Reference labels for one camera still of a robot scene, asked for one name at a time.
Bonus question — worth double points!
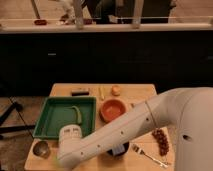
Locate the silver fork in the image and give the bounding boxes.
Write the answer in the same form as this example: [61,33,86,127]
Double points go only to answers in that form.
[132,144,168,169]

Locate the green curved vegetable toy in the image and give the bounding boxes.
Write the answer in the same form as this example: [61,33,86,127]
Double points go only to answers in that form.
[70,106,82,125]

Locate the white post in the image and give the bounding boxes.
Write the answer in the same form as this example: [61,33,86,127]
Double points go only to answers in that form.
[132,0,144,29]
[73,0,84,29]

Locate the white post right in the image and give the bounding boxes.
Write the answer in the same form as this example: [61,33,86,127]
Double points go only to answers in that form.
[132,0,144,29]

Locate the red dish on shelf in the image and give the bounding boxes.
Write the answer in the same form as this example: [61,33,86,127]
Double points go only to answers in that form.
[34,19,47,25]

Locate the person in background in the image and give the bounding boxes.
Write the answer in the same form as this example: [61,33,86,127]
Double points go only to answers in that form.
[83,0,176,24]

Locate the red grape bunch toy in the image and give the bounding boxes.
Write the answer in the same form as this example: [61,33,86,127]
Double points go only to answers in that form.
[152,129,169,156]

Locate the grey metal cup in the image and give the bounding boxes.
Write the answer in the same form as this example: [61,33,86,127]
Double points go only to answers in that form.
[33,141,50,158]

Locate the black tripod legs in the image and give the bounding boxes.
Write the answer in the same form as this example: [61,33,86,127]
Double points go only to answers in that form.
[0,97,36,140]

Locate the small orange fruit toy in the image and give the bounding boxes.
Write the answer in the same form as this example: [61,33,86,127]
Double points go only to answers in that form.
[111,85,121,96]

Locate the white post left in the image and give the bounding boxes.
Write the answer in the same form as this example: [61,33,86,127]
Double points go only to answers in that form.
[73,0,84,29]

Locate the orange bowl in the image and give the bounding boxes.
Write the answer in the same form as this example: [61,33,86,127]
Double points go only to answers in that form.
[99,99,127,123]

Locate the black bowl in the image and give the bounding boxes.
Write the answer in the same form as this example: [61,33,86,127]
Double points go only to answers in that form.
[108,143,129,157]

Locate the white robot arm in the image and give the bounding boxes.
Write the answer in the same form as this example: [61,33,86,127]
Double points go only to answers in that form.
[57,87,213,171]

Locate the green plastic tray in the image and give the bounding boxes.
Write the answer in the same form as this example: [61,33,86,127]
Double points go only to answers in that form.
[33,97,96,140]

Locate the yellow stick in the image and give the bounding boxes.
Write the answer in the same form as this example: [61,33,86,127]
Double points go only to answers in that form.
[99,86,105,101]

